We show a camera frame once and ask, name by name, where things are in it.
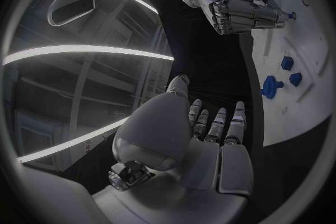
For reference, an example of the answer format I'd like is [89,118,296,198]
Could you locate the blue gear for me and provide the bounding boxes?
[262,75,285,100]

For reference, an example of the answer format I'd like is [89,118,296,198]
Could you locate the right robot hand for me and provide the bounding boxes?
[195,0,290,36]

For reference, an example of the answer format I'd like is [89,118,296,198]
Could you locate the blue plug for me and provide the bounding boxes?
[280,56,294,71]

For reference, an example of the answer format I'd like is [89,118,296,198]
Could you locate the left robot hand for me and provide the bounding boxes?
[91,74,255,224]

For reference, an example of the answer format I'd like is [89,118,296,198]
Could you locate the blue block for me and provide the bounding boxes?
[288,72,304,87]

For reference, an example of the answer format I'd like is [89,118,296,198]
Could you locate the white task board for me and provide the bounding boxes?
[244,0,335,147]

